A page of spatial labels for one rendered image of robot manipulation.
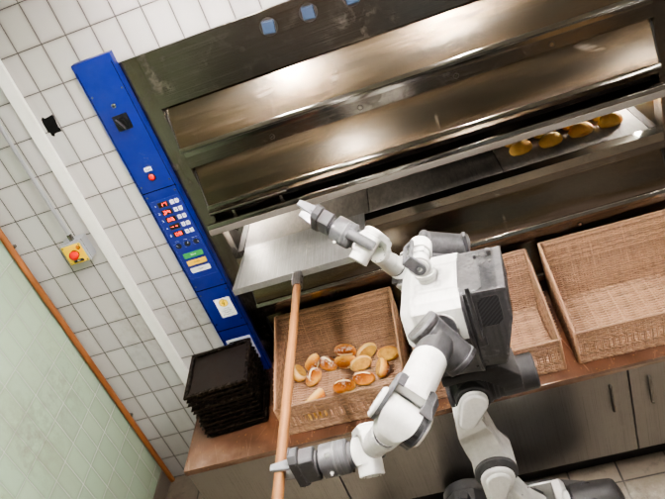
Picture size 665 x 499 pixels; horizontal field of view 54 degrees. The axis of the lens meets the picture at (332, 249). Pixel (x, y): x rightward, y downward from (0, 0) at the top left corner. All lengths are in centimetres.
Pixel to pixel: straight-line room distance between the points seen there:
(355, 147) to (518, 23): 73
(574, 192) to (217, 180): 146
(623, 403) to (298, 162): 157
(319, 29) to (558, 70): 89
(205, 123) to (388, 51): 74
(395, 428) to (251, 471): 148
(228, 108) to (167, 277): 84
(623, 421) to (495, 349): 109
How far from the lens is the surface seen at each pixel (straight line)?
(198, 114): 259
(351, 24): 244
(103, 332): 322
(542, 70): 260
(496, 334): 185
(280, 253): 272
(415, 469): 287
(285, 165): 261
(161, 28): 251
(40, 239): 303
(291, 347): 213
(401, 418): 147
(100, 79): 260
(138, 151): 266
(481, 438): 221
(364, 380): 279
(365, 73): 247
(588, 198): 285
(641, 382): 276
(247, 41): 247
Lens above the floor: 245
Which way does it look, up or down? 29 degrees down
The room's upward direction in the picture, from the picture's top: 22 degrees counter-clockwise
